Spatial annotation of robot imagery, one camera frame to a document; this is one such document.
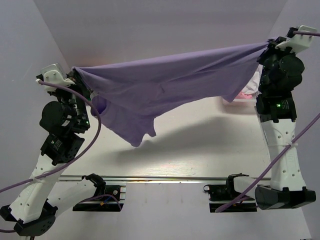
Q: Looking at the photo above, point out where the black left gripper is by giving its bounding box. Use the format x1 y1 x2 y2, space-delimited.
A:
46 69 93 130

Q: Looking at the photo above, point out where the purple t-shirt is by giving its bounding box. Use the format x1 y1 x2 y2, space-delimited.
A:
73 42 268 147

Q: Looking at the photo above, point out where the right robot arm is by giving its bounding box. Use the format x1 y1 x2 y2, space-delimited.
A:
255 37 316 210

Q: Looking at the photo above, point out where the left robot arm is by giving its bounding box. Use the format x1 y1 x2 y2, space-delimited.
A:
0 70 90 239

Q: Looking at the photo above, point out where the white garment in basket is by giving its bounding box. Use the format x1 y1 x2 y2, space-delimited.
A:
242 71 260 95

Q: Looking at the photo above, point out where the pink garment in basket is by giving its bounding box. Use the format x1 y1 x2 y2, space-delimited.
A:
235 91 253 100

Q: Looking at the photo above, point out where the pink plastic laundry basket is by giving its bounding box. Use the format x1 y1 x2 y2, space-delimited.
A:
222 97 256 115

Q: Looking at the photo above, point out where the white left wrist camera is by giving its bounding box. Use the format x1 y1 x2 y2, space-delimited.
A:
36 63 75 87

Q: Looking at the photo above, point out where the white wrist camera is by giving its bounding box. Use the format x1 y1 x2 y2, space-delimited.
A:
36 63 75 87
275 25 320 54

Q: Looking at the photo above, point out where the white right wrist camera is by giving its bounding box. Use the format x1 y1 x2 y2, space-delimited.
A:
275 25 320 54

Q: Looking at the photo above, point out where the aluminium table edge rail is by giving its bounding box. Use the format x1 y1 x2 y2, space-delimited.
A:
58 174 272 182

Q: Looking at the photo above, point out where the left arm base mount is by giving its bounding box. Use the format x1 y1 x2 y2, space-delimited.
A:
72 173 125 212

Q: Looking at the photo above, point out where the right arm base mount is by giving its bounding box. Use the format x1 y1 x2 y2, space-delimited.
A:
203 173 257 213

